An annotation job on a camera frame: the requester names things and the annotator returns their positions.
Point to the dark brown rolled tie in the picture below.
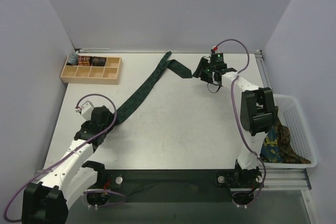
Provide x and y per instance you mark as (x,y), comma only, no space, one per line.
(98,61)

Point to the dark green tie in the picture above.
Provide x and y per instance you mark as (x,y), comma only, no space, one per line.
(139,96)

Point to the brown green patterned tie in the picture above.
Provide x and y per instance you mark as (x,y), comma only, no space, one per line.
(280,141)

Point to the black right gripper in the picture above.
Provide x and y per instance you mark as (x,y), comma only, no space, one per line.
(206,72)

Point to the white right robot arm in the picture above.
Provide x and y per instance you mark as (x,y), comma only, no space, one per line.
(254,106)

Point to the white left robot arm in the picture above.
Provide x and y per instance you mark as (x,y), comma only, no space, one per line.
(49,200)

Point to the wooden compartment organizer box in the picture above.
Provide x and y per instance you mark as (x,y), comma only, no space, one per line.
(109,74)

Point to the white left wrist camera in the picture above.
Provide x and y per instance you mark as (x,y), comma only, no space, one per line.
(85,110)

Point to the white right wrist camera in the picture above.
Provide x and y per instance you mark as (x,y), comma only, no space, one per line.
(216,57)

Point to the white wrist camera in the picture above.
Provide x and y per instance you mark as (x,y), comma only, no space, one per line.
(85,110)
(216,57)

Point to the blue yellow patterned tie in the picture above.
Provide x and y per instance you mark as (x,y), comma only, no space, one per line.
(270,151)

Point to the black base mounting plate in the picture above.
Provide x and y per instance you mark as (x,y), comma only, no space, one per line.
(175,186)

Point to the white plastic basket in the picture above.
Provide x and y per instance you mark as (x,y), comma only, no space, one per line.
(290,115)

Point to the red patterned rolled tie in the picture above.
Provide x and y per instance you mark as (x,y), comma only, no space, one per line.
(84,60)

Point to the grey rolled tie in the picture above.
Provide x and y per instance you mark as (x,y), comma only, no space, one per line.
(72,60)

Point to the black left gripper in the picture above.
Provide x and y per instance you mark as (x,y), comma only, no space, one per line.
(105,115)

